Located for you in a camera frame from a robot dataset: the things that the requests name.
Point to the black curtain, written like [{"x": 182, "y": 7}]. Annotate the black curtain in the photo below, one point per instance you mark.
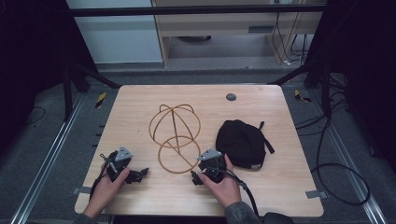
[
  {"x": 367, "y": 62},
  {"x": 31, "y": 62}
]

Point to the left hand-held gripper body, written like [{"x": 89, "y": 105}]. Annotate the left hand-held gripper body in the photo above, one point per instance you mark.
[{"x": 120, "y": 161}]

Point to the yellow black striped tape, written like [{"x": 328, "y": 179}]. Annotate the yellow black striped tape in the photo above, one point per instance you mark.
[
  {"x": 300, "y": 96},
  {"x": 100, "y": 100}
]

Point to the light wooden desk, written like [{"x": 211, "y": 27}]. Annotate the light wooden desk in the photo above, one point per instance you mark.
[{"x": 218, "y": 25}]

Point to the grey round table grommet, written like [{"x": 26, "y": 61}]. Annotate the grey round table grommet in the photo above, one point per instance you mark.
[{"x": 231, "y": 97}]

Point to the grey metal table bracket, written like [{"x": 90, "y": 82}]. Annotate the grey metal table bracket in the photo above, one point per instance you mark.
[
  {"x": 81, "y": 190},
  {"x": 316, "y": 194}
]

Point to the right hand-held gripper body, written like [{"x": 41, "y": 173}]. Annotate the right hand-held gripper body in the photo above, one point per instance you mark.
[{"x": 214, "y": 165}]

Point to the person's right hand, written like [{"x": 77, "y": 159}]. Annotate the person's right hand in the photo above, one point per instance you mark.
[{"x": 224, "y": 189}]

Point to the person's left hand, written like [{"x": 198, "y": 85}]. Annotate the person's left hand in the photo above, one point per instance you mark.
[{"x": 106, "y": 193}]

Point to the person's dark knee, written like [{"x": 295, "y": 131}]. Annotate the person's dark knee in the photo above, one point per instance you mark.
[{"x": 277, "y": 218}]

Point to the black cap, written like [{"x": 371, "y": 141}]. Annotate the black cap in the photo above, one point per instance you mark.
[{"x": 241, "y": 143}]

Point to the black horizontal bar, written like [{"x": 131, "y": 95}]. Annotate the black horizontal bar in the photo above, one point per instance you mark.
[{"x": 186, "y": 11}]

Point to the silver floor rail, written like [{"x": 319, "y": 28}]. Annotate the silver floor rail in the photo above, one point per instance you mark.
[
  {"x": 46, "y": 161},
  {"x": 351, "y": 174}
]

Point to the white cabinet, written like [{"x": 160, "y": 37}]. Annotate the white cabinet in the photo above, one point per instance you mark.
[{"x": 118, "y": 40}]

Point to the black metal stand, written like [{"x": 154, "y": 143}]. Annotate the black metal stand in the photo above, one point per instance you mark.
[
  {"x": 67, "y": 93},
  {"x": 325, "y": 90}
]

